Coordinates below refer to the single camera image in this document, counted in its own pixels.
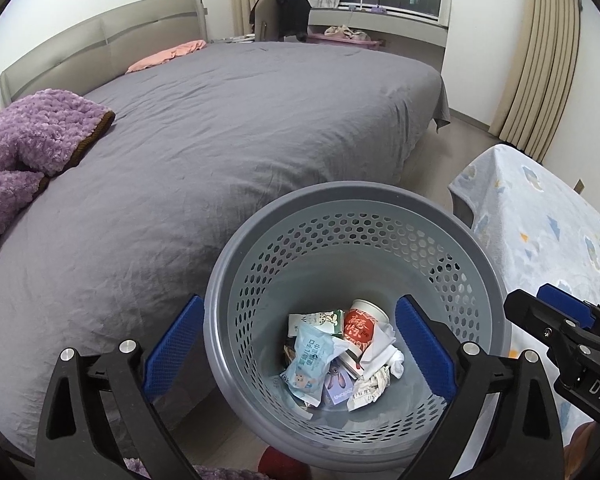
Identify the beige headboard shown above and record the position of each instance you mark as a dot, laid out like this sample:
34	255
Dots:
80	40

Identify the light blue wipe packet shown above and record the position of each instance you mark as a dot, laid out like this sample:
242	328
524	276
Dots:
310	360

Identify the wide beige curtain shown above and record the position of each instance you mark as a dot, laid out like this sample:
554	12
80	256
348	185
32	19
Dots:
540	60

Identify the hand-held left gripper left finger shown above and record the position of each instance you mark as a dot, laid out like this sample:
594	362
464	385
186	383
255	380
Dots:
172	350

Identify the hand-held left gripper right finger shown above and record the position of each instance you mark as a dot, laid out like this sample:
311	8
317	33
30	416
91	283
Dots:
425	350

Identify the purple cardboard box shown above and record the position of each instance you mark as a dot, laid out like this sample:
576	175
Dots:
340	385

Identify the purple fuzzy blanket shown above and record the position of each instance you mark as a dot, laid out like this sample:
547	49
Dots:
30	130

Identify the red patterned paper cup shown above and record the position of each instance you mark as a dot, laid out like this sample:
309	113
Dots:
360	327

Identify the gray bed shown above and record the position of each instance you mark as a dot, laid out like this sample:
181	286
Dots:
205	135

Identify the pile of clothes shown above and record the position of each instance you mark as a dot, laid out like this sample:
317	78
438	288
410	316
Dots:
347	34

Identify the orange brown cloth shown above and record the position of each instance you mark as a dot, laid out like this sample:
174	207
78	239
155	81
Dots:
582	445

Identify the chair with black garment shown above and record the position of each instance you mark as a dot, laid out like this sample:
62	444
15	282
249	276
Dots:
285	10

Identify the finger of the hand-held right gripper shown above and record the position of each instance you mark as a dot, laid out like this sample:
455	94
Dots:
540	317
565	301

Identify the gray perforated plastic basket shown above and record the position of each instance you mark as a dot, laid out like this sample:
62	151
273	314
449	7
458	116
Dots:
330	260

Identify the red round object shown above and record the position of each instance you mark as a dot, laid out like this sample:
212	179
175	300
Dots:
282	466

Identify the pink pillow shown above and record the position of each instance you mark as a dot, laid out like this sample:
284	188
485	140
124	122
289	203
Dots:
165	55

